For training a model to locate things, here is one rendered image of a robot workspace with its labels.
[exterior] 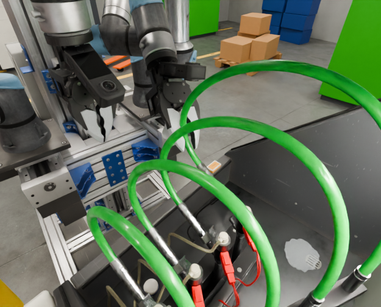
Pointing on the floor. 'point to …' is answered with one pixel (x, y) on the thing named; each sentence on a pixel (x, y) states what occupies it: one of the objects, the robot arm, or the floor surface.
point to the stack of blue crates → (291, 19)
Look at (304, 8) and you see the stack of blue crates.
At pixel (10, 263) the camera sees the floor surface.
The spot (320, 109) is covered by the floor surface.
